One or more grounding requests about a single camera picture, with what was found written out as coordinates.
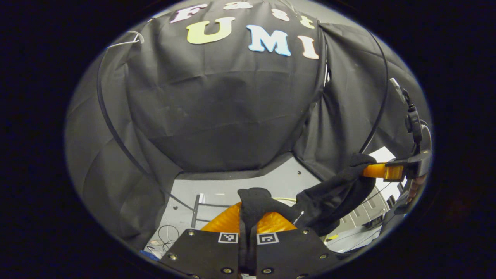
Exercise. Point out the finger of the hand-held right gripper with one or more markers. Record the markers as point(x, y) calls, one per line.
point(378, 170)

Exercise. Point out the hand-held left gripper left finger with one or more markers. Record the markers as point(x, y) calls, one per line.
point(209, 254)

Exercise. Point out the small blue object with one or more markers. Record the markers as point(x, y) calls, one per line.
point(149, 255)

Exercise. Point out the grey equipment case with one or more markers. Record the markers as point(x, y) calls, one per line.
point(364, 213)

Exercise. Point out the black jacket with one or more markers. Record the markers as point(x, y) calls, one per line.
point(333, 197)

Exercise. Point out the black metal clothes rack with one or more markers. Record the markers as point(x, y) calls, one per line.
point(195, 211)

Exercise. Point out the white plastic hanger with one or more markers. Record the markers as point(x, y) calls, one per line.
point(131, 38)

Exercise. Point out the black backdrop cloth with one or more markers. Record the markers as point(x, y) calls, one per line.
point(224, 108)

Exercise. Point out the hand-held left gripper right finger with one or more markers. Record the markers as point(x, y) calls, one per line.
point(290, 254)

